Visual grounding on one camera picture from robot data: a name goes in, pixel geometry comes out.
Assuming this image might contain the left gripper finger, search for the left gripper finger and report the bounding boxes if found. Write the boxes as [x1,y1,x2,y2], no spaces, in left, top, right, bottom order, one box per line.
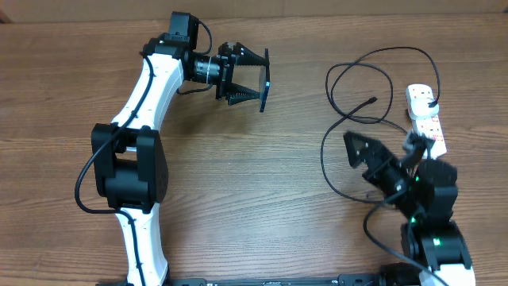
[233,42,267,66]
[226,83,260,106]

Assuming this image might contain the blue Galaxy smartphone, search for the blue Galaxy smartphone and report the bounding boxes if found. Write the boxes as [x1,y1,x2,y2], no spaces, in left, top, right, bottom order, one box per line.
[260,48,271,113]

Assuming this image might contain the black USB charging cable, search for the black USB charging cable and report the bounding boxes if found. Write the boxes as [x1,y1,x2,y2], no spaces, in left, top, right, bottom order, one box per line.
[320,46,441,205]

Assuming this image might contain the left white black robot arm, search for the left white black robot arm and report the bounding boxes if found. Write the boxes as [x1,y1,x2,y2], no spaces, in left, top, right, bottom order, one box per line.
[91,12,270,285]

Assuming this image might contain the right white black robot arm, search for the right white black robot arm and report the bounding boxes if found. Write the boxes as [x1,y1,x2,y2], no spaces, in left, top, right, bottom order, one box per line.
[338,131,476,285]

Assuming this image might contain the white power strip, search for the white power strip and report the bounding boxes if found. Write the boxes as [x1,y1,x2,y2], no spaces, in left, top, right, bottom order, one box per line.
[405,83,448,160]

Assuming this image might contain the white USB wall charger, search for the white USB wall charger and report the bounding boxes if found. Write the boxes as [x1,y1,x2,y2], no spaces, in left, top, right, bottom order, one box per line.
[408,98,440,120]

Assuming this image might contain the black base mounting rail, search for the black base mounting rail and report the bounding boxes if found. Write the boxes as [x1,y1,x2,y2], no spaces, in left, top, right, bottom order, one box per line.
[94,272,398,286]

